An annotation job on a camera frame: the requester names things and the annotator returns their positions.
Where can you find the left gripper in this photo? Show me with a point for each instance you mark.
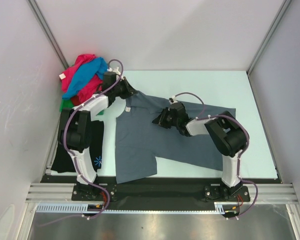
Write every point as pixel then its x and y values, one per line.
pixel 129 91

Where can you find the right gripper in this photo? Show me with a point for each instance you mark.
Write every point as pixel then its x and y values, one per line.
pixel 160 119

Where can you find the grey t shirt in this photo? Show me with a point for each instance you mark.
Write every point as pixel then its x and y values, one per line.
pixel 138 141

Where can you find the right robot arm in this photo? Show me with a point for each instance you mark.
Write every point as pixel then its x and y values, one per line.
pixel 228 135

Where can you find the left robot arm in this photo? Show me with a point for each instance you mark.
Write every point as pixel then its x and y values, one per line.
pixel 75 124

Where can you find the pink t shirt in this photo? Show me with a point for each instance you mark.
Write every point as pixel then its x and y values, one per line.
pixel 87 85

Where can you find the blue t shirt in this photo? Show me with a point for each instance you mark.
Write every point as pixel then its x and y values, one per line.
pixel 85 75

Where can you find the green plastic bin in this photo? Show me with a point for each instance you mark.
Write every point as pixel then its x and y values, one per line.
pixel 65 105

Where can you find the folded black t shirt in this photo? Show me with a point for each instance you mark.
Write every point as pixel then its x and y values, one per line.
pixel 62 161

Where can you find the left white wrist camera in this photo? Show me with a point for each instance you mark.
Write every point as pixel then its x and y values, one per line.
pixel 115 70

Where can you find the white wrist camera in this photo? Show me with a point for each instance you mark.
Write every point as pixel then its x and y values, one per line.
pixel 115 70
pixel 172 100

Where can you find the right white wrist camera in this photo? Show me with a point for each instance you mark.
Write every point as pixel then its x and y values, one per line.
pixel 172 100

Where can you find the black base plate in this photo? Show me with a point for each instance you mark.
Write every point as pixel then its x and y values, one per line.
pixel 175 194

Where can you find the white slotted cable duct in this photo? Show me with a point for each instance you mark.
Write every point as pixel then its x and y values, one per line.
pixel 85 208

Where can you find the left aluminium corner post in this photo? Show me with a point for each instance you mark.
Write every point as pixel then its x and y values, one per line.
pixel 43 23

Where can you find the aluminium corner post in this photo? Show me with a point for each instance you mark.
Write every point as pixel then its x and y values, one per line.
pixel 270 33
pixel 43 23

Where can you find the aluminium frame rail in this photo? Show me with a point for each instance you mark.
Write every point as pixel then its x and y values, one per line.
pixel 62 193

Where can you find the right aluminium corner post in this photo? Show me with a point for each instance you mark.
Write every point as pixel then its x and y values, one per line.
pixel 270 33

